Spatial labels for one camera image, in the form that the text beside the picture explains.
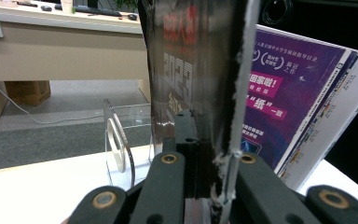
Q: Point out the green plant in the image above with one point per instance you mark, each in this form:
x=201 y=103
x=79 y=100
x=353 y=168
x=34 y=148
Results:
x=127 y=4

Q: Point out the black keyboard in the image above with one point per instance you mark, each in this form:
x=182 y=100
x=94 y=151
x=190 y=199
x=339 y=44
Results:
x=96 y=11

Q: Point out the brown cardboard box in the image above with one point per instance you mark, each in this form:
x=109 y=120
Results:
x=28 y=92

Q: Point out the dark monitor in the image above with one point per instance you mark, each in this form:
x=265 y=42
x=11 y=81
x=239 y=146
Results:
x=87 y=3

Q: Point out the brown cover book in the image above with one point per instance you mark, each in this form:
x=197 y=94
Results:
x=180 y=62

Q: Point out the black computer mouse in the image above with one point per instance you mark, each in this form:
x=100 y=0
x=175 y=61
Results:
x=46 y=8
x=132 y=17

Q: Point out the white paper cup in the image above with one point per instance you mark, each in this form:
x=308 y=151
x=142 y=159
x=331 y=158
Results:
x=66 y=6

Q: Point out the clear acrylic book rack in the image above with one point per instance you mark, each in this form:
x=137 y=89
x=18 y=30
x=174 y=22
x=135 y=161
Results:
x=118 y=146

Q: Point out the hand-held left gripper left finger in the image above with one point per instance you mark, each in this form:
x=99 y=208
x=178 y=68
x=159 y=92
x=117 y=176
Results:
x=164 y=186

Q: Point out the white board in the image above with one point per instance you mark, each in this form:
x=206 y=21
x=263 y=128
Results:
x=28 y=193

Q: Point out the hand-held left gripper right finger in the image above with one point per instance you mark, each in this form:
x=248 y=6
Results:
x=261 y=193

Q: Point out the beige wooden desk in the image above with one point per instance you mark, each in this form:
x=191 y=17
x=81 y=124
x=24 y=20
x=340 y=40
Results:
x=59 y=53

